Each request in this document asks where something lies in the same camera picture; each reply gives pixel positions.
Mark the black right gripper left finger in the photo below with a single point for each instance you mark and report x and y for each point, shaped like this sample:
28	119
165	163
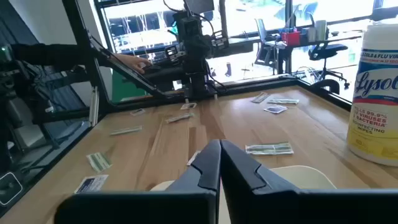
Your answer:
186	205

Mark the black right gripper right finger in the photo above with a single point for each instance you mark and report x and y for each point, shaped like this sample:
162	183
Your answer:
264	205

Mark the small white packet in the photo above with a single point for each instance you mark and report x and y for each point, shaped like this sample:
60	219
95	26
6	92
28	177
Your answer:
193	158

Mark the green white bandage packet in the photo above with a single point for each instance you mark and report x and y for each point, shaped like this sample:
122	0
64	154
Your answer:
179	118
99	161
260	97
269	148
283	101
126	130

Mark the blue white antiseptic wipe packet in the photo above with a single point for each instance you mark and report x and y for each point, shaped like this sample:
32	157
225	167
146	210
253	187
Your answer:
188	106
275	109
90	184
137	112

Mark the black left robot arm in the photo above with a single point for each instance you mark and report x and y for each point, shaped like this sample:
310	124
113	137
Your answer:
199	84

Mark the person's hand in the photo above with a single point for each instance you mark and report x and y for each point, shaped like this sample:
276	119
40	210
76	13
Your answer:
133	62

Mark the grey office chair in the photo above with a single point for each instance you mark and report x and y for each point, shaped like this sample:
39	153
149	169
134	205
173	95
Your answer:
262	31

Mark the black background desk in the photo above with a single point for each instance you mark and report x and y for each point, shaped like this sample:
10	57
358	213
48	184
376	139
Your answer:
284	59

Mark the red box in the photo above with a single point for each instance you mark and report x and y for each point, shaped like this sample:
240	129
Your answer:
290	39

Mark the black office chair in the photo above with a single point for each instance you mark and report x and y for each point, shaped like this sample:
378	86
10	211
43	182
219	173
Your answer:
326	49

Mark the Lysol disinfecting wipes canister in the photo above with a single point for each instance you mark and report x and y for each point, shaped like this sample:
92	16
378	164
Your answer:
376	93

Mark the black aluminium table frame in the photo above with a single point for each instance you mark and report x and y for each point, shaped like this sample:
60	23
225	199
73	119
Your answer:
258	85

